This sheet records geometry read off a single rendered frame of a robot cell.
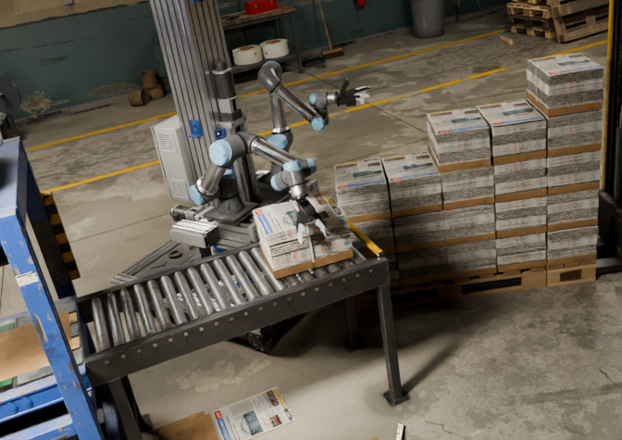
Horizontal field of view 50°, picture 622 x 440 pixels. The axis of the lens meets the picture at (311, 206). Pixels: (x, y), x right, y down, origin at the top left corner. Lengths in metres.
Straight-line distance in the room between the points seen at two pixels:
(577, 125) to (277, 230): 1.77
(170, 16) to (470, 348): 2.37
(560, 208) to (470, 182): 0.55
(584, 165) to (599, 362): 1.06
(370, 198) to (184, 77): 1.21
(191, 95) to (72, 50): 6.16
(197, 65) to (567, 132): 2.00
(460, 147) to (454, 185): 0.22
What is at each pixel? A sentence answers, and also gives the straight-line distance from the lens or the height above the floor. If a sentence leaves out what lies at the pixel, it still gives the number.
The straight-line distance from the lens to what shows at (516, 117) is 3.80.
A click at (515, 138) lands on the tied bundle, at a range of 3.76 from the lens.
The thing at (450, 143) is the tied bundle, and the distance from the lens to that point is 3.68.
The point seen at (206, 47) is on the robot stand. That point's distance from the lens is 3.69.
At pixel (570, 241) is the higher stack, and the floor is 0.29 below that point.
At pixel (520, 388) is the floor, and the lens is 3.53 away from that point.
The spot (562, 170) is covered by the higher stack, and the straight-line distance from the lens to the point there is 3.92.
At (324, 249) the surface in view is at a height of 0.88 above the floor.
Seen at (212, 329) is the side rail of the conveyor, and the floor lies 0.76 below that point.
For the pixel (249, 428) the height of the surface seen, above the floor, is 0.01.
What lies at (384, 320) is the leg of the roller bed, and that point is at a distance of 3.17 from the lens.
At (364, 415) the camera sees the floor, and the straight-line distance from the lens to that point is 3.42.
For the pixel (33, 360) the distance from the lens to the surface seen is 2.98.
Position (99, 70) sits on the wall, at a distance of 9.89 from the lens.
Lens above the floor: 2.33
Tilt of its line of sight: 25 degrees down
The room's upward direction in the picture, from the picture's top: 9 degrees counter-clockwise
